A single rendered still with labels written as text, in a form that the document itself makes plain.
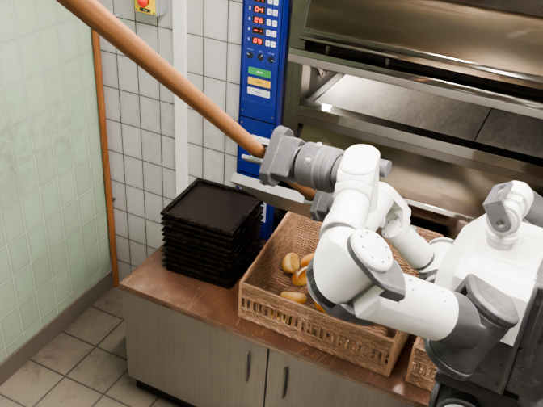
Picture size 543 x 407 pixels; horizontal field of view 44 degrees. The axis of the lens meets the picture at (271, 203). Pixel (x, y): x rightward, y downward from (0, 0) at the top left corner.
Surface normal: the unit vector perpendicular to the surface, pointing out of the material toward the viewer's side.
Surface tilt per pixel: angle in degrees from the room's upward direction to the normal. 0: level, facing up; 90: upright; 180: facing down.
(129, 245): 90
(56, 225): 90
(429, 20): 70
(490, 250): 1
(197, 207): 0
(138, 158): 90
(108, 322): 0
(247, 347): 90
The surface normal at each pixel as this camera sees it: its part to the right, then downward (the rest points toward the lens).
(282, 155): -0.42, -0.23
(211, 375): -0.44, 0.46
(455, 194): -0.40, 0.14
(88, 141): 0.90, 0.28
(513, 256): 0.05, -0.85
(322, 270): -0.75, -0.06
